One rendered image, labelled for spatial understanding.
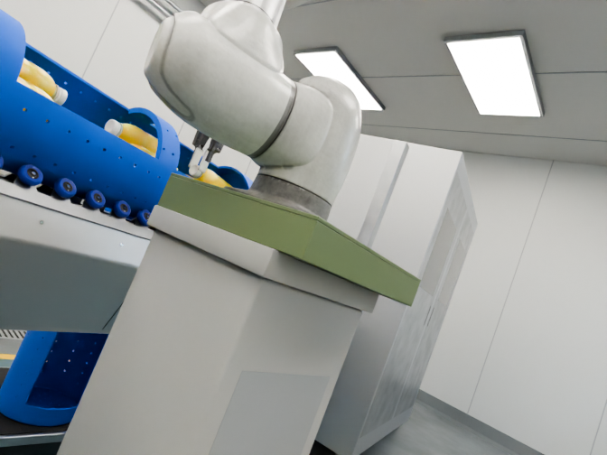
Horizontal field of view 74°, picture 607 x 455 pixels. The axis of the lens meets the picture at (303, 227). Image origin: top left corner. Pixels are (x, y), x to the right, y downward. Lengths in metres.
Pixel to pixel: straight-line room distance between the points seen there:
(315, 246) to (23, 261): 0.66
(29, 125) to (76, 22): 3.84
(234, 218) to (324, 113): 0.24
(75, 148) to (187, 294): 0.45
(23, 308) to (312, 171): 0.72
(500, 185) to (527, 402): 2.62
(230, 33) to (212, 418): 0.55
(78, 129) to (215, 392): 0.62
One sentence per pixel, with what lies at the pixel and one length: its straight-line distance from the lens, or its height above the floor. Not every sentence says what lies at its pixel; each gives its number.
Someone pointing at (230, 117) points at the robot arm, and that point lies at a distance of 0.66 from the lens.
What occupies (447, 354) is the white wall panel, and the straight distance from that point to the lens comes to 5.56.
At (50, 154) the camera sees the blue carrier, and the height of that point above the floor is 1.02.
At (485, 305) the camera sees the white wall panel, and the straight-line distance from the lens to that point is 5.51.
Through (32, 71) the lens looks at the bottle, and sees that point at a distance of 1.04.
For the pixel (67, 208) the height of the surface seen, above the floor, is 0.92.
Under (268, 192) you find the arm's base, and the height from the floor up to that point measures 1.09.
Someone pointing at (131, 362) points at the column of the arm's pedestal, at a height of 0.75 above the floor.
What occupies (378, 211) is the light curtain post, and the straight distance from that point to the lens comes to 1.83.
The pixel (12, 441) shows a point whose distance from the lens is 1.75.
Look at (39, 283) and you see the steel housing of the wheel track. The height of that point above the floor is 0.75.
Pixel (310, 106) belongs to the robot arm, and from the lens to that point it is 0.71.
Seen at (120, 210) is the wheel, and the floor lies 0.96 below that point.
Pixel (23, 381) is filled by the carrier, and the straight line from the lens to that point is 1.77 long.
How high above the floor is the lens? 0.99
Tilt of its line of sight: 6 degrees up
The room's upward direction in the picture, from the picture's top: 22 degrees clockwise
